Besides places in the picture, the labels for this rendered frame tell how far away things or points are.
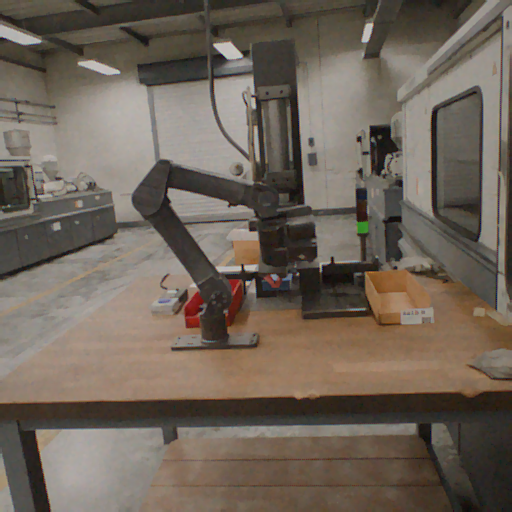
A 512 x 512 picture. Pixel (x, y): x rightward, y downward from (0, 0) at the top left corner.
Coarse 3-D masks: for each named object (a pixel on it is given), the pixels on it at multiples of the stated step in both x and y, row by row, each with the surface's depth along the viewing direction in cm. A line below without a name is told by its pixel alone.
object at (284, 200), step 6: (282, 192) 136; (288, 192) 137; (282, 198) 137; (288, 198) 139; (294, 198) 148; (282, 204) 134; (288, 204) 134; (294, 204) 133; (252, 216) 145; (258, 216) 144; (252, 222) 137; (252, 228) 137
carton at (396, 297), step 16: (368, 272) 133; (384, 272) 133; (400, 272) 132; (368, 288) 127; (384, 288) 134; (400, 288) 133; (416, 288) 120; (384, 304) 124; (400, 304) 123; (416, 304) 121; (384, 320) 111; (400, 320) 110; (416, 320) 110; (432, 320) 109
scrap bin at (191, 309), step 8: (232, 280) 142; (240, 280) 140; (232, 288) 142; (240, 288) 138; (192, 296) 127; (240, 296) 137; (192, 304) 126; (200, 304) 135; (232, 304) 123; (184, 312) 119; (192, 312) 126; (200, 312) 131; (232, 312) 122; (192, 320) 119; (232, 320) 121; (192, 328) 120
